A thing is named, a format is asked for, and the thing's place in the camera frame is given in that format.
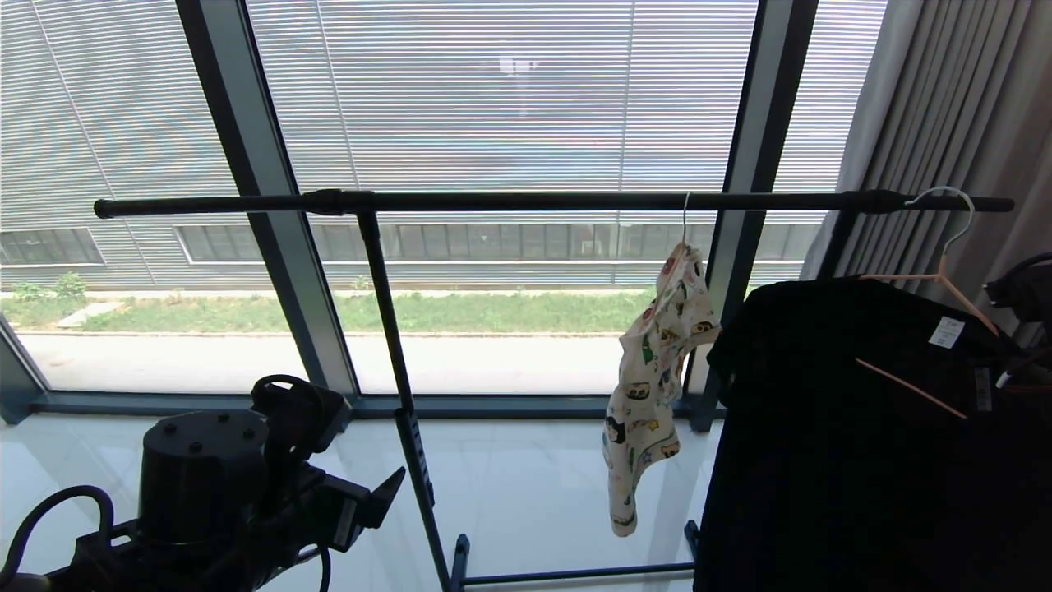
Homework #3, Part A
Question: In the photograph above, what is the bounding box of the beige curtain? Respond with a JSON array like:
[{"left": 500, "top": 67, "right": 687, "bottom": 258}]
[{"left": 801, "top": 0, "right": 1052, "bottom": 346}]

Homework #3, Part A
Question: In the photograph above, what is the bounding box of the window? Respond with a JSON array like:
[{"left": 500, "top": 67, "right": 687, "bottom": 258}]
[{"left": 0, "top": 0, "right": 890, "bottom": 425}]

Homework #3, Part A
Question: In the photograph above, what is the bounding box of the black t-shirt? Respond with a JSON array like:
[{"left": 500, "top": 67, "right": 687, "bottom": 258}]
[{"left": 694, "top": 278, "right": 1052, "bottom": 592}]

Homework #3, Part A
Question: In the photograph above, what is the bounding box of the black clothes rack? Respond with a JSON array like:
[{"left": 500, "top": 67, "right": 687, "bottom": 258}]
[{"left": 93, "top": 187, "right": 1016, "bottom": 592}]

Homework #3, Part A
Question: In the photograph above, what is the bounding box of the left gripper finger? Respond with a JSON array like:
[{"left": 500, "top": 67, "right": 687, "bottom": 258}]
[{"left": 362, "top": 467, "right": 408, "bottom": 530}]

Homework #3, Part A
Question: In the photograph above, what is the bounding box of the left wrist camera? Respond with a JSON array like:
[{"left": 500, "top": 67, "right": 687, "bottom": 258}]
[{"left": 251, "top": 374, "right": 353, "bottom": 474}]

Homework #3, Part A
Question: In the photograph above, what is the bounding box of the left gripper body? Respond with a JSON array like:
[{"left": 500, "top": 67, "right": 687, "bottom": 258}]
[{"left": 284, "top": 465, "right": 389, "bottom": 554}]

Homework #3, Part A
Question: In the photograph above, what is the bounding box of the cream printed garment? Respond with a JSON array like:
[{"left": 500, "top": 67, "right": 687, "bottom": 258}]
[{"left": 602, "top": 241, "right": 722, "bottom": 539}]

